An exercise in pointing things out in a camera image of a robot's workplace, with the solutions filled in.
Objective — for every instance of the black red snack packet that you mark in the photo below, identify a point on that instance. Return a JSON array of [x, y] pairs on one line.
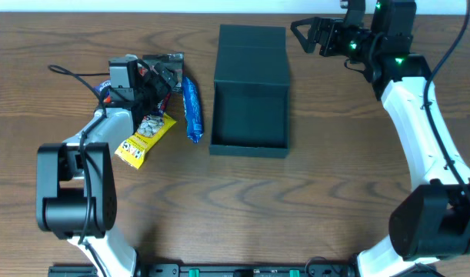
[[173, 62]]

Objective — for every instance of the dark green gift box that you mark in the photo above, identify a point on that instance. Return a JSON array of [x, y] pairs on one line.
[[252, 89]]

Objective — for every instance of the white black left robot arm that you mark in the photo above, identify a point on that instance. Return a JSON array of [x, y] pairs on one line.
[[75, 186]]

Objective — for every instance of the yellow Hacks candy bag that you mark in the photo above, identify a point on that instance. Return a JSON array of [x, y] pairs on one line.
[[134, 149]]

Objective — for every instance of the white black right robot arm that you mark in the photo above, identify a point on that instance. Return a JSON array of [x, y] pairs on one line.
[[433, 222]]

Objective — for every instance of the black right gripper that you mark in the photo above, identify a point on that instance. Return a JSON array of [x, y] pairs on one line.
[[328, 35]]

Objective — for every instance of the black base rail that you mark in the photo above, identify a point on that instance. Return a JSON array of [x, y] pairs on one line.
[[316, 270]]

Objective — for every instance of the blue Eclipse mints box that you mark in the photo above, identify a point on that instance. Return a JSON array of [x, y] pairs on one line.
[[101, 87]]

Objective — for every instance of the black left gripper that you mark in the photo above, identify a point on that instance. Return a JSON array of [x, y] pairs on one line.
[[158, 82]]

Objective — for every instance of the blue biscuit packet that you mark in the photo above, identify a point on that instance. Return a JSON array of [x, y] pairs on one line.
[[193, 110]]

